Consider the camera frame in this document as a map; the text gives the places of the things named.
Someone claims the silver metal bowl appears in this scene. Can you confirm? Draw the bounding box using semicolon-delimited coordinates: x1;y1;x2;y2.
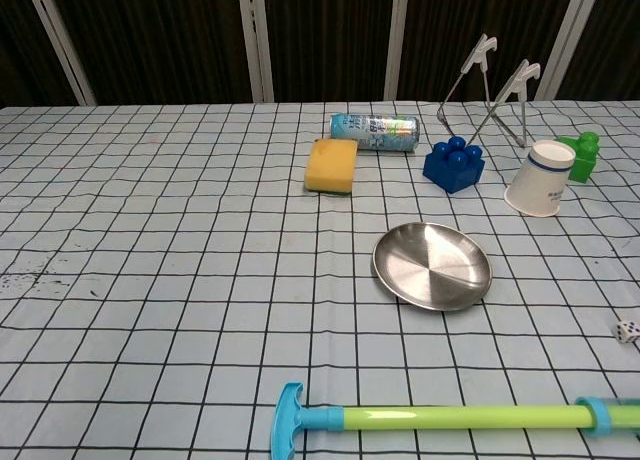
371;221;494;313

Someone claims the white paper cup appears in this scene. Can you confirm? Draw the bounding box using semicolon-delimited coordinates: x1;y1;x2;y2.
503;139;577;218

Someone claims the small white die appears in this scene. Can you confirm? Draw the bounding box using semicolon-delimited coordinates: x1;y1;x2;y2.
613;319;640;345

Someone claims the yellow sponge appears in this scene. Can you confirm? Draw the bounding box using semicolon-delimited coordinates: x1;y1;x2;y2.
303;137;360;199

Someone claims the light blue drink can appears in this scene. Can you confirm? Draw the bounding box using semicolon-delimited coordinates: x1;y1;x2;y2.
329;112;419;154

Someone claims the blue building block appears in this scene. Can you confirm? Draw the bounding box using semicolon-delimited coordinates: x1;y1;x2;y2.
422;135;486;196

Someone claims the light blue checkered tablecloth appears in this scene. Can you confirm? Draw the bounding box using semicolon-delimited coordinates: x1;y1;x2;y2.
0;101;640;460

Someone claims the green and blue water pump toy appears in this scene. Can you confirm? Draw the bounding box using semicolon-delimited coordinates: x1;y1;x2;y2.
270;381;640;460

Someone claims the black curtain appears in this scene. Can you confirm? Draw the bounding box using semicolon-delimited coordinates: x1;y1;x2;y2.
0;0;640;109

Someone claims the green building block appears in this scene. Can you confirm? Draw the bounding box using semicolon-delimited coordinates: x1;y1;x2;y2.
556;131;601;184

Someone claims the white aluminium frame post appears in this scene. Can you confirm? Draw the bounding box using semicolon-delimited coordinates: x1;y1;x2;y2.
236;0;276;103
22;0;97;106
535;0;592;102
383;0;411;102

